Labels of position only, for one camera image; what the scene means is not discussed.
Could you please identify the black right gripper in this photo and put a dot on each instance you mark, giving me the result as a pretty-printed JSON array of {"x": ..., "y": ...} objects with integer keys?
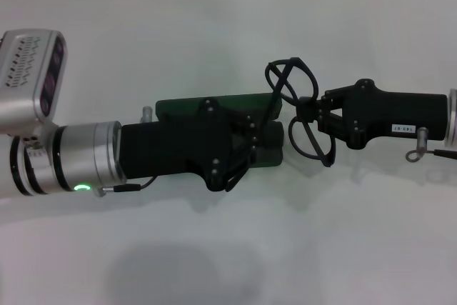
[{"x": 392, "y": 115}]

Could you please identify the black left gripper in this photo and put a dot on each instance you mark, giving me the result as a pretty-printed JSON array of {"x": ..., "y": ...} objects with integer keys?
[{"x": 168, "y": 148}]

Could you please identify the black glasses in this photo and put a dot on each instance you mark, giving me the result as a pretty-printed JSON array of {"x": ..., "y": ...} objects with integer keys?
[{"x": 295, "y": 60}]

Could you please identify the green glasses case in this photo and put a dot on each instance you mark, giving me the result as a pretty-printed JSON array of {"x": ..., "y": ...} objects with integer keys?
[{"x": 178, "y": 105}]

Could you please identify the left gripper silver plug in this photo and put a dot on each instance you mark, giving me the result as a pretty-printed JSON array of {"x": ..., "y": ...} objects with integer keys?
[{"x": 146, "y": 112}]

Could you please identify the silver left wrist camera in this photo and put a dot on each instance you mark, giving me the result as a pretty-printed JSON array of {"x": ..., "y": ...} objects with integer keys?
[{"x": 21, "y": 105}]

